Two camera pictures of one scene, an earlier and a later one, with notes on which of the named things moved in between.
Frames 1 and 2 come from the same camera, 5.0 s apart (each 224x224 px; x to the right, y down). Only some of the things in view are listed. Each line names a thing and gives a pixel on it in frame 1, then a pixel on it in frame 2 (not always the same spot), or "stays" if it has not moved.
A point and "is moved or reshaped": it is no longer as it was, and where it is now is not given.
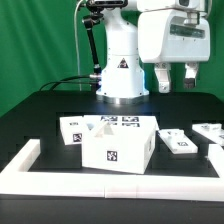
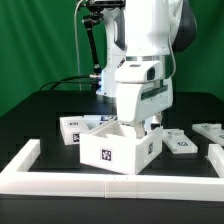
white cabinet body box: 121,143 is moved or reshaped
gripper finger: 162,72 -> 139,130
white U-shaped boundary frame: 16,179 stays
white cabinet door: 212,131 stays
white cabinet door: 176,141 stays
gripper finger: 190,74 -> 156,121
